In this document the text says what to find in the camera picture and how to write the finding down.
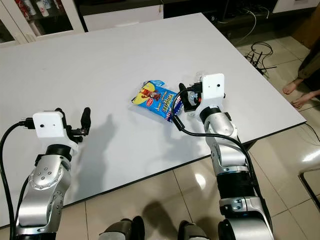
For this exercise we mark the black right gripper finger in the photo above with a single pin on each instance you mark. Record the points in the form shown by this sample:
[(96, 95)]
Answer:
[(183, 90)]

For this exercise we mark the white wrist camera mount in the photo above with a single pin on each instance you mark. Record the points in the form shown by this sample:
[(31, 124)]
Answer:
[(212, 87), (49, 125)]

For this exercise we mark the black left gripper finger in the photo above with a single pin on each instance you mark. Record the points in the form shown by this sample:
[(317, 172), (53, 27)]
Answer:
[(59, 110), (86, 119)]

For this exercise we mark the white glass door cabinet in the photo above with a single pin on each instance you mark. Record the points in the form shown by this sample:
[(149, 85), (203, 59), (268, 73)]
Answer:
[(72, 17)]

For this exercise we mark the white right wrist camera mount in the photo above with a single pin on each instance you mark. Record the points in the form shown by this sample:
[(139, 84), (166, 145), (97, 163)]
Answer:
[(212, 87)]

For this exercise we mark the blue yellow snack bag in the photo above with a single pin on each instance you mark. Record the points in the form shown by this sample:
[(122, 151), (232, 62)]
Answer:
[(155, 99)]

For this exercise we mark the barefoot person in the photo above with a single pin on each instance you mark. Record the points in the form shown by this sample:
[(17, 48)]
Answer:
[(311, 62)]

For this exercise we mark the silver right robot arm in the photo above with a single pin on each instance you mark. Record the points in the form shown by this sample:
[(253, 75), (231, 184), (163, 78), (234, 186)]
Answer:
[(227, 150)]

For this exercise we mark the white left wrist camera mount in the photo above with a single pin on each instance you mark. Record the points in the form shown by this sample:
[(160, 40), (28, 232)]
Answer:
[(49, 125)]

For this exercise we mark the robot left leg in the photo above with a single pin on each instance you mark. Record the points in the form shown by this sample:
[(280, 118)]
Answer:
[(122, 230)]

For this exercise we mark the clear plastic bottle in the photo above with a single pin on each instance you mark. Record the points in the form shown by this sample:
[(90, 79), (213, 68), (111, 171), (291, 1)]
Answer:
[(199, 76)]

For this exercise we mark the white drawer unit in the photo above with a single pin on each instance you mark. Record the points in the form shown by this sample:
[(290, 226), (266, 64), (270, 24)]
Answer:
[(120, 20)]

